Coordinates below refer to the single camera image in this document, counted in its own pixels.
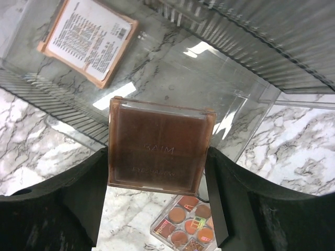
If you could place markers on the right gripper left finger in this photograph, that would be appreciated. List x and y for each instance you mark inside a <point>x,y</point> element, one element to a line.
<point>61,213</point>

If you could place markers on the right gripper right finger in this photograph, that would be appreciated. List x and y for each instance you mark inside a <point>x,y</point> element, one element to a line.
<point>252,213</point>

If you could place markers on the orange eyeshadow palette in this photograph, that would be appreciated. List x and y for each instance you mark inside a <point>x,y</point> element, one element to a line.
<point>186,223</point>

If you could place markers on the rose gold clear compact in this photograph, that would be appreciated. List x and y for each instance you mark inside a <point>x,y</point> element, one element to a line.
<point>158,148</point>

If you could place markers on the clear acrylic makeup organizer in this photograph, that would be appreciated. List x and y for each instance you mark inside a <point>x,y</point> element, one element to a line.
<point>238,57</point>

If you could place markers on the labelled compact box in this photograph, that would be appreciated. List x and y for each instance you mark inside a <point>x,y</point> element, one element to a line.
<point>89,37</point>

